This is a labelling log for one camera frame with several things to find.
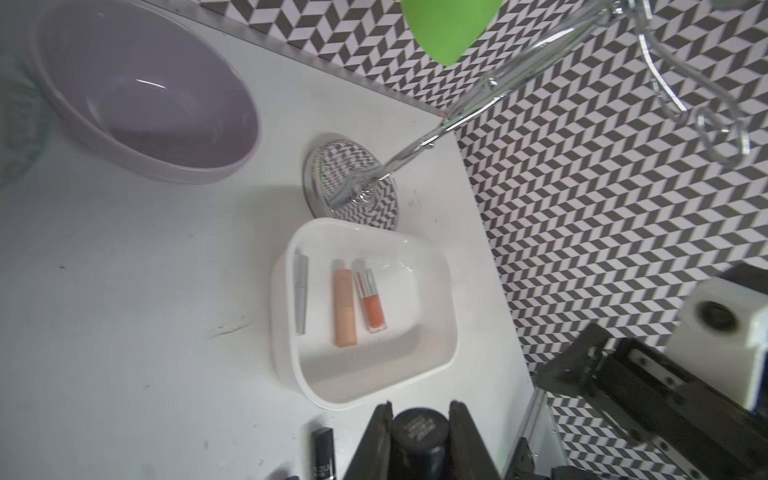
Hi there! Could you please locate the peach lipstick tube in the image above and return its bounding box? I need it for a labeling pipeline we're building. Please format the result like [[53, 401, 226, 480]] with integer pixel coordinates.
[[332, 259, 357, 348]]

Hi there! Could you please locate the green patterned bowl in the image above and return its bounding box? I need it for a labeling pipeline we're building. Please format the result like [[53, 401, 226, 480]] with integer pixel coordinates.
[[1, 49, 52, 188]]

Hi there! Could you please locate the black lipstick short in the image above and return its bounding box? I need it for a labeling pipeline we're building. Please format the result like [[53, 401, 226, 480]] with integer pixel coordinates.
[[388, 408, 449, 480]]

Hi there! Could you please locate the chrome jewelry stand green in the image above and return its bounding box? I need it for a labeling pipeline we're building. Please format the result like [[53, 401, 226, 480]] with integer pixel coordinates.
[[302, 1, 751, 230]]

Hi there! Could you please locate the purple bowl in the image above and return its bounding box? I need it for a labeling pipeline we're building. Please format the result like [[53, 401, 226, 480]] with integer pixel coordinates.
[[28, 1, 260, 185]]

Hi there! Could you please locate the black lipstick long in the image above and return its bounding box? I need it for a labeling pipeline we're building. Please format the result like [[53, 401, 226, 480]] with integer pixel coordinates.
[[311, 427, 337, 480]]

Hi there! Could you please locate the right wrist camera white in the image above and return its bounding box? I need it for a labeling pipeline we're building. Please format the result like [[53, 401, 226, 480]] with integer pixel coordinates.
[[665, 263, 767, 410]]

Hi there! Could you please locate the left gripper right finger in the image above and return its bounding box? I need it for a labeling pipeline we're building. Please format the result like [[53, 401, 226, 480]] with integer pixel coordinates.
[[449, 400, 501, 480]]

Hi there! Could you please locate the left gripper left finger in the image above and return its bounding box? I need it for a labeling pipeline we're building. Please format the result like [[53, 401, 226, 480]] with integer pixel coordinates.
[[344, 402, 393, 480]]

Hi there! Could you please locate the white storage box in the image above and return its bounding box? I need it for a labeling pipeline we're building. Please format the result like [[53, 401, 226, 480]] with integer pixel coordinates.
[[270, 218, 459, 410]]

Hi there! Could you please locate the orange lip gloss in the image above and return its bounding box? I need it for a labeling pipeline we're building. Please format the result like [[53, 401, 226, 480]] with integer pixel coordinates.
[[352, 258, 387, 333]]

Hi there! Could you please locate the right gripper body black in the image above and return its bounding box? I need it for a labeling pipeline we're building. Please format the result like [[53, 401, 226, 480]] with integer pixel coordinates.
[[534, 323, 767, 479]]

